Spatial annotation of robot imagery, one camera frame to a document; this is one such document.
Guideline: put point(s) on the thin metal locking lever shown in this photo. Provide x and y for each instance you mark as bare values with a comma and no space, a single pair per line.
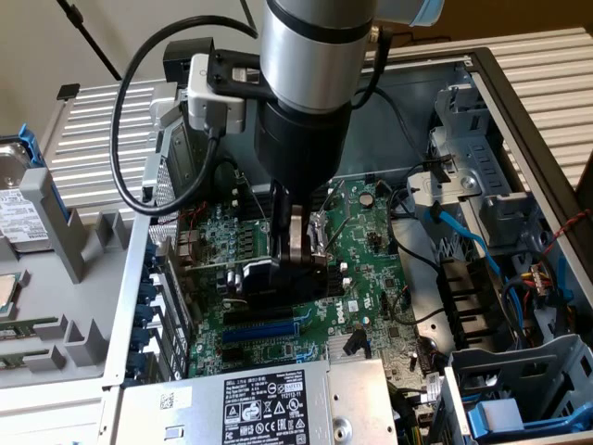
259,206
339,225

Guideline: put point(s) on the long blue expansion slot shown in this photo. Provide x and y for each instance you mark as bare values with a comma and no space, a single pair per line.
259,333

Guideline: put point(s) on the metal socket cover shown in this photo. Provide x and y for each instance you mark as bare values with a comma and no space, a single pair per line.
319,227

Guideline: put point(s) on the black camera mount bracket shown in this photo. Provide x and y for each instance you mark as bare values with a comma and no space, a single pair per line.
222,81

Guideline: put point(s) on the long black expansion slot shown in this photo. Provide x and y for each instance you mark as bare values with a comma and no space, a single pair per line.
259,317

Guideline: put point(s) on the round coin battery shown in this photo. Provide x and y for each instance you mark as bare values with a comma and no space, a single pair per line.
367,199

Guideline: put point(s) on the silver CPU chip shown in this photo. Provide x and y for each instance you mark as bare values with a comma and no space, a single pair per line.
9,296

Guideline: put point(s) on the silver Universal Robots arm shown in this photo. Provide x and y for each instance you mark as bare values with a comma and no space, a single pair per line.
315,60

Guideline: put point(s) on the black box device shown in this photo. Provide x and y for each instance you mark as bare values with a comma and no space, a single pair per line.
178,60

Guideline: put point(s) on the short black expansion slot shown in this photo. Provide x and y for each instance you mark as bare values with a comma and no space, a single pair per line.
231,354

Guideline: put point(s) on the green RAM stick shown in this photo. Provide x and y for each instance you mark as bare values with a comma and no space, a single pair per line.
18,362
23,330

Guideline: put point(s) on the pale plastic block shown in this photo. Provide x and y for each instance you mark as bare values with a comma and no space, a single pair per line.
502,412

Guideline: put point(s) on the silver power supply with label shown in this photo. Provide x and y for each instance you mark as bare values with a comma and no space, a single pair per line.
361,394

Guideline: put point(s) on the blue plastic disk caddy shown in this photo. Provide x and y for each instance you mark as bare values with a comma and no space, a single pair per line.
30,143
556,424

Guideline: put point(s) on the blue card retention clip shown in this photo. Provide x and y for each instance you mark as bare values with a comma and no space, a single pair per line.
145,315
135,364
141,340
154,256
148,288
128,383

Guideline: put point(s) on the green Dell motherboard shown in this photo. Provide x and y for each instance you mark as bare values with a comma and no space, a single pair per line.
370,278

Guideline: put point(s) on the silver hard disk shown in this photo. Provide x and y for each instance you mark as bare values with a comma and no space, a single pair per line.
18,218

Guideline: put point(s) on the green low-profile graphics card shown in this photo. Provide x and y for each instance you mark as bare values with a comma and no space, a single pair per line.
259,285

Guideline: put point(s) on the black intrusion switch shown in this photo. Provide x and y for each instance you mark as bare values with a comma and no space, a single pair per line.
148,192

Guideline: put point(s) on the silver finned chipset heatsink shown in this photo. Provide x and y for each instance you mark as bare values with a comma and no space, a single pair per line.
336,347

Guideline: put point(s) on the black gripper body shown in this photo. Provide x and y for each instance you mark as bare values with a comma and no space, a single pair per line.
301,148

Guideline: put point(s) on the blue plastic latch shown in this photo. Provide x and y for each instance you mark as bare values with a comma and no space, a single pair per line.
562,278

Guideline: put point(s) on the metal CPU socket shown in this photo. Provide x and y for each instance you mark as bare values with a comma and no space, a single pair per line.
326,250

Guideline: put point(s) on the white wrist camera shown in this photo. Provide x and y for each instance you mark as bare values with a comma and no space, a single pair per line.
204,92

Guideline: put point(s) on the gray metal PC case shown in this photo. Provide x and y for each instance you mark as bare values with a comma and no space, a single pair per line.
375,148

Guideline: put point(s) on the gray metal disk bay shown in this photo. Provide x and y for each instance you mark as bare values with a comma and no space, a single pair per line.
509,371
482,153

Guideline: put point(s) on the gray plastic parts rack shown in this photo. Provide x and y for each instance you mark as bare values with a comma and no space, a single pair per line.
46,296

